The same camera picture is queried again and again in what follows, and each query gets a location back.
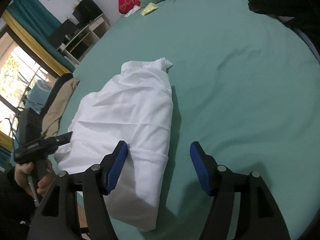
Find white hooded sweatshirt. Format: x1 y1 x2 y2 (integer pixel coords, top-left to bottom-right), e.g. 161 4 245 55
54 58 174 231

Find person's left hand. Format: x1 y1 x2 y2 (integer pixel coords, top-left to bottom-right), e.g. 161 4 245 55
14 158 57 197

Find beige trousers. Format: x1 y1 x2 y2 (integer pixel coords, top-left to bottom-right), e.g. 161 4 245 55
41 77 80 139

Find black garment on bed edge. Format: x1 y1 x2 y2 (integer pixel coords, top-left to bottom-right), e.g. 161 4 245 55
18 74 73 145

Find white bedside desk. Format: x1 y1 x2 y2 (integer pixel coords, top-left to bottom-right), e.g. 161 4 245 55
57 14 111 66

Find teal and yellow curtain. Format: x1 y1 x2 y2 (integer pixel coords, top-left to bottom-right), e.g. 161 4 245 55
2 0 75 76

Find white paper packet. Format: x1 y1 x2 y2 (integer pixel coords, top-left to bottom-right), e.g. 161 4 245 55
124 5 140 18

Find yellow snack packet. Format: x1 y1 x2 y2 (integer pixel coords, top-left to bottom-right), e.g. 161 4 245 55
140 3 158 16

